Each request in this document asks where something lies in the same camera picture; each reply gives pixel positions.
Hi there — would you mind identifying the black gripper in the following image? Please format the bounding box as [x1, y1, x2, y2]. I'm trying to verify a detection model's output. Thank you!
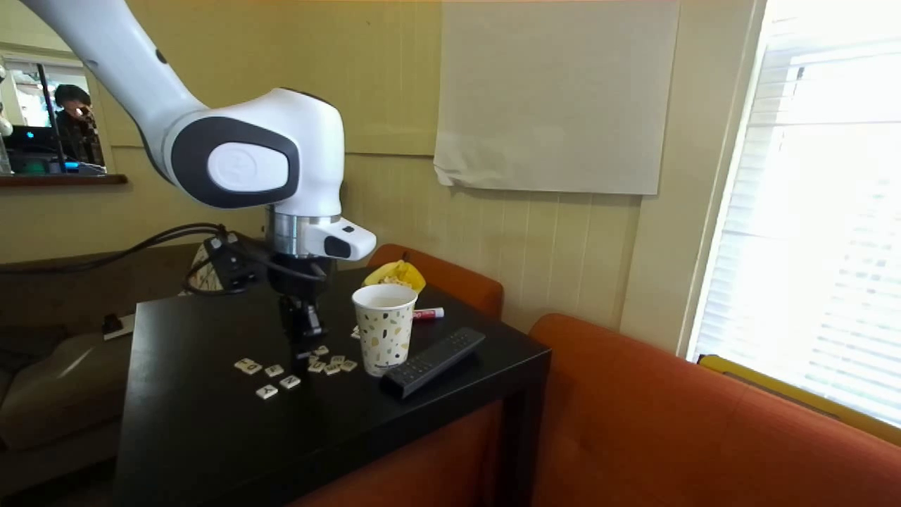
[264, 250, 333, 351]

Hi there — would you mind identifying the patterned paper cup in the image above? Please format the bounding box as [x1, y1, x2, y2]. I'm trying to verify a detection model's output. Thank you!
[350, 281, 423, 381]

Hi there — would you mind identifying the yellow banana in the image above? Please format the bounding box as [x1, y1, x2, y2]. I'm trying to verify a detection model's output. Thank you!
[362, 258, 429, 298]

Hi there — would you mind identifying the patterned throw pillow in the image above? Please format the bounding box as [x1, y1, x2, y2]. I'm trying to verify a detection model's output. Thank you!
[184, 240, 249, 298]

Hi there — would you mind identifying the black remote control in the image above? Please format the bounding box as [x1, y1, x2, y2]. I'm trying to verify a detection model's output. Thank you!
[380, 324, 491, 399]

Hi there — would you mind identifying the black square side table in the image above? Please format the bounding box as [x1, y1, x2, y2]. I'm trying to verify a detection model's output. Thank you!
[111, 265, 556, 507]

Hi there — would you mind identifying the brown couch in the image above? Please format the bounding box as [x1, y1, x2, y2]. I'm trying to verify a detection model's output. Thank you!
[0, 240, 257, 474]

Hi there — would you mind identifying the beige couch cushion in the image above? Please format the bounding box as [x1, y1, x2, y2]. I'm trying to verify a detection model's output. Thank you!
[0, 329, 135, 454]

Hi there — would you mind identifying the person in dark clothes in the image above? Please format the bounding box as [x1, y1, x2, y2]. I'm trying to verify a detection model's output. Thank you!
[50, 81, 107, 171]

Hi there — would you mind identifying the dark laptop with blue light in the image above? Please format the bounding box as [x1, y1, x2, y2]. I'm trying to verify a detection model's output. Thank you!
[3, 122, 107, 178]

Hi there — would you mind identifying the orange sofa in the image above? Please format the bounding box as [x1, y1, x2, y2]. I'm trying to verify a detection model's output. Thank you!
[290, 240, 901, 507]

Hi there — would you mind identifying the yellow window sill strip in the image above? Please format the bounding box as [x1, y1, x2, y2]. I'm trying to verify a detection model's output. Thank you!
[695, 351, 901, 447]

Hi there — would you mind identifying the bright window with blinds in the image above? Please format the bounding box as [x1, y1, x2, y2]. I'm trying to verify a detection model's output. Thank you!
[688, 0, 901, 431]

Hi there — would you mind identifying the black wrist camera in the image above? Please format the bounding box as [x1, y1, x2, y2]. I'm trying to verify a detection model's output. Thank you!
[200, 234, 271, 292]

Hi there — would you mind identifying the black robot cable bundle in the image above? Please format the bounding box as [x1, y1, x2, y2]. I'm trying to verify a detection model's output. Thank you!
[53, 219, 284, 295]

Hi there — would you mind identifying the wooden wall ledge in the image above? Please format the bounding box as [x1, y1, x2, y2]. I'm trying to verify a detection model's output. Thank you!
[0, 168, 132, 192]

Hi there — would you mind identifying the white paper wall sheet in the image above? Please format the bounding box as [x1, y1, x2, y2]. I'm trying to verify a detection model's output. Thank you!
[432, 0, 682, 199]

